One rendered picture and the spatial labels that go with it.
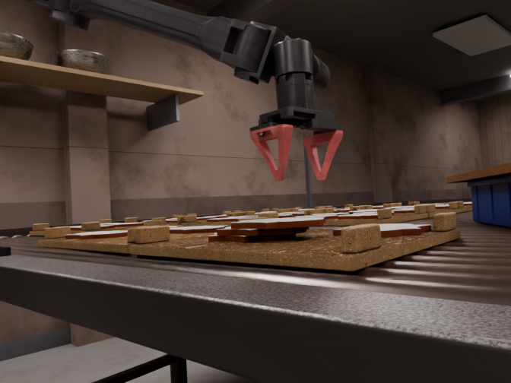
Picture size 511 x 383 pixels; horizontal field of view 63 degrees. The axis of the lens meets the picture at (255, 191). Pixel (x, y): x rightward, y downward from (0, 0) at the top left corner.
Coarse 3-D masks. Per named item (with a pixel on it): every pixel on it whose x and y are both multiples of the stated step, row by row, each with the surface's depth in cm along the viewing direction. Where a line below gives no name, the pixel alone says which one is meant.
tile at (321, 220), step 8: (232, 224) 63; (240, 224) 62; (248, 224) 61; (256, 224) 60; (264, 224) 58; (272, 224) 58; (280, 224) 58; (288, 224) 58; (296, 224) 58; (304, 224) 58; (312, 224) 58; (320, 224) 59
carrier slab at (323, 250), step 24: (192, 240) 70; (288, 240) 61; (312, 240) 59; (336, 240) 57; (384, 240) 54; (408, 240) 52; (432, 240) 57; (264, 264) 48; (288, 264) 46; (312, 264) 44; (336, 264) 42; (360, 264) 42
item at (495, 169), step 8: (488, 168) 79; (496, 168) 75; (504, 168) 71; (448, 176) 110; (456, 176) 102; (464, 176) 95; (472, 176) 89; (480, 176) 84; (488, 176) 81; (496, 176) 83
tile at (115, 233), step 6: (72, 234) 94; (78, 234) 92; (84, 234) 91; (90, 234) 90; (96, 234) 89; (102, 234) 89; (108, 234) 89; (114, 234) 90; (120, 234) 91; (126, 234) 93
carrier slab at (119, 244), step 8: (216, 232) 90; (40, 240) 96; (48, 240) 93; (56, 240) 91; (64, 240) 89; (72, 240) 88; (80, 240) 86; (88, 240) 85; (96, 240) 84; (104, 240) 82; (112, 240) 81; (120, 240) 80; (72, 248) 84; (80, 248) 82; (88, 248) 79; (96, 248) 77; (104, 248) 75; (112, 248) 73; (120, 248) 71; (128, 248) 70
